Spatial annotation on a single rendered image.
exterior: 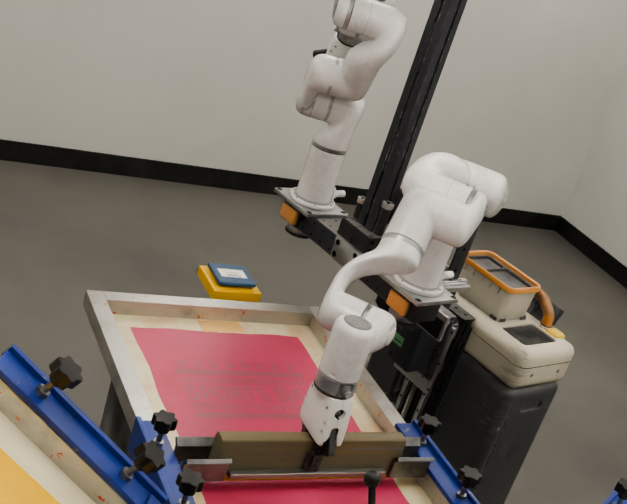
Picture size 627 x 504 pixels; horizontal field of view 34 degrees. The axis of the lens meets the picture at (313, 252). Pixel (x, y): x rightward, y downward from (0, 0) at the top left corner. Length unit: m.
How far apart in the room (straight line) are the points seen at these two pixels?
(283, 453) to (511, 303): 1.28
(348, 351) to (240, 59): 3.94
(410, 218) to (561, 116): 4.89
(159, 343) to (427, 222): 0.66
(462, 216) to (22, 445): 0.92
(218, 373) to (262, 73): 3.63
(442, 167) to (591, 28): 4.61
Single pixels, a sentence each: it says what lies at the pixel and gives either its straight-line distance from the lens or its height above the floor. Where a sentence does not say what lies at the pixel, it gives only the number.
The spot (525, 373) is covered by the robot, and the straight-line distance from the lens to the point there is 2.90.
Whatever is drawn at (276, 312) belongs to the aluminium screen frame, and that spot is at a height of 0.99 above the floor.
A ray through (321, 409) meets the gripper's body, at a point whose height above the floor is 1.13.
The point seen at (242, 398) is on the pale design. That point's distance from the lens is 2.10.
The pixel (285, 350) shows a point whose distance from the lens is 2.32.
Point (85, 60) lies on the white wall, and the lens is 5.35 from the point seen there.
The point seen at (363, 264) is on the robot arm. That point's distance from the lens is 1.85.
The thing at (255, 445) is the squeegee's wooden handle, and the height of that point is 1.05.
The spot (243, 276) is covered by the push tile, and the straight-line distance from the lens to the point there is 2.56.
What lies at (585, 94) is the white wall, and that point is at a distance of 6.78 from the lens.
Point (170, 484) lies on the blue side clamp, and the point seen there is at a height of 1.00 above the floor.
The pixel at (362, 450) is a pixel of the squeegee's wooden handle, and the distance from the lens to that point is 1.92.
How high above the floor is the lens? 2.06
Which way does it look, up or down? 23 degrees down
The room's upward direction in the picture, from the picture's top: 18 degrees clockwise
